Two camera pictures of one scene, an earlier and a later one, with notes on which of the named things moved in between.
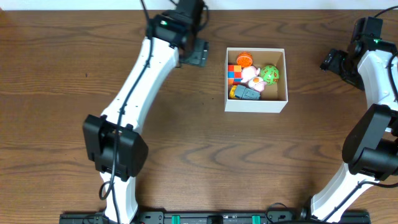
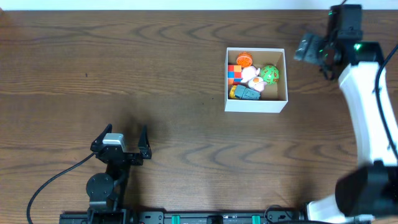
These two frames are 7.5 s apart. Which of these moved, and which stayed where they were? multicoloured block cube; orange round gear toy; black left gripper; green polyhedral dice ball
Moved: black left gripper
Stayed: orange round gear toy; multicoloured block cube; green polyhedral dice ball
